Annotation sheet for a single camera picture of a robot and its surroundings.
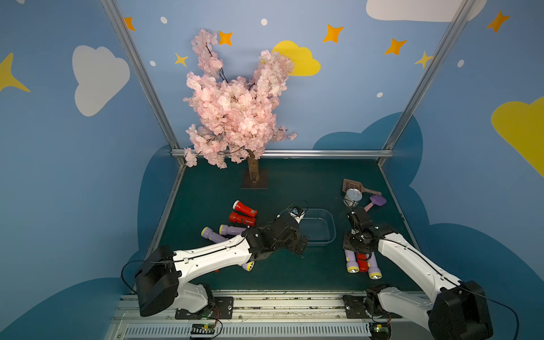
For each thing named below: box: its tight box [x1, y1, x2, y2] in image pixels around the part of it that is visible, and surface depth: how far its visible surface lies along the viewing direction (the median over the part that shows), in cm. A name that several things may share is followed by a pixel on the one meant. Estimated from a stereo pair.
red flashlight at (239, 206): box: [232, 199, 258, 218], surface depth 100 cm
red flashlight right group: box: [357, 252, 369, 273], surface depth 84 cm
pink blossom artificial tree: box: [183, 29, 297, 183], surface depth 70 cm
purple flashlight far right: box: [366, 251, 383, 280], surface depth 82 cm
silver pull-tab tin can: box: [342, 188, 363, 208], surface depth 103 cm
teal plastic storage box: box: [298, 208, 337, 247], surface depth 95 cm
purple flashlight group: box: [344, 249, 360, 274], surface depth 84 cm
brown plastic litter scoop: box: [342, 178, 383, 196], surface depth 113 cm
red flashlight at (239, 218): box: [228, 211, 258, 227], surface depth 98 cm
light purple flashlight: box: [289, 207, 306, 224], surface depth 69 cm
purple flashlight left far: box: [201, 226, 229, 243], surface depth 91 cm
